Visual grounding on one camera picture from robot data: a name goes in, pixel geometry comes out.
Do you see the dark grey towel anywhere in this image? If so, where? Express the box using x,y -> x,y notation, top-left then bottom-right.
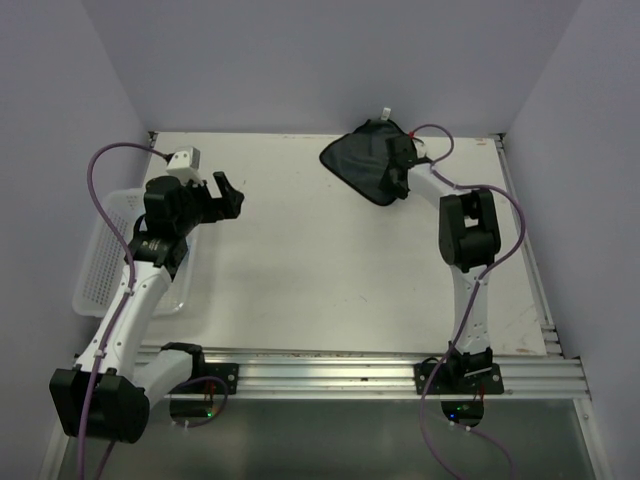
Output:
319,119 -> 417,207

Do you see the light blue towel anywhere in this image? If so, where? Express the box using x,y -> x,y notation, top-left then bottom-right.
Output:
179,235 -> 197,275

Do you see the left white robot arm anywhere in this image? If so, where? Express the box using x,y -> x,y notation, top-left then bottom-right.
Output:
49,171 -> 244,443

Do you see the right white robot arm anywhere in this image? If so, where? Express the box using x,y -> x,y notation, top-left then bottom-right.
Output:
380,135 -> 501,393

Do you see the white plastic basket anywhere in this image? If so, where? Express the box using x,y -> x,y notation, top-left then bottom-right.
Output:
72,188 -> 199,318

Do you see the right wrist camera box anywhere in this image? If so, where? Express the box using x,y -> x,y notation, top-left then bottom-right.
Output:
408,131 -> 431,163

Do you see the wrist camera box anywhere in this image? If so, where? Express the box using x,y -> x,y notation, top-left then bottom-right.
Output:
408,131 -> 431,163
166,147 -> 202,185

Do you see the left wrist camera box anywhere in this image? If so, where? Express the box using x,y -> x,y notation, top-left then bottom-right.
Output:
166,147 -> 202,185

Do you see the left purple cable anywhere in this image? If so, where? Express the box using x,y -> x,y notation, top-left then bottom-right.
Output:
74,142 -> 229,480

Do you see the purple cable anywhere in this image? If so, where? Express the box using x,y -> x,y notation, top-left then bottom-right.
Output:
74,142 -> 229,480
409,124 -> 526,480

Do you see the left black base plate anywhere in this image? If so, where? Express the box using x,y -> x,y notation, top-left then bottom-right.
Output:
189,362 -> 240,395

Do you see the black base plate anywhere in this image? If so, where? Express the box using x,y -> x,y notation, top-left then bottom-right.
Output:
413,357 -> 505,396
189,362 -> 240,395

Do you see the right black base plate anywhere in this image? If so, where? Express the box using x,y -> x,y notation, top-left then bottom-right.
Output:
413,357 -> 505,396

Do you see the aluminium mounting rail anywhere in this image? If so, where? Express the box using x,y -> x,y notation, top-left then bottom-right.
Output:
134,349 -> 589,401

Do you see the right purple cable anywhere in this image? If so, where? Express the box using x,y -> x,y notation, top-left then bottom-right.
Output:
409,124 -> 526,480

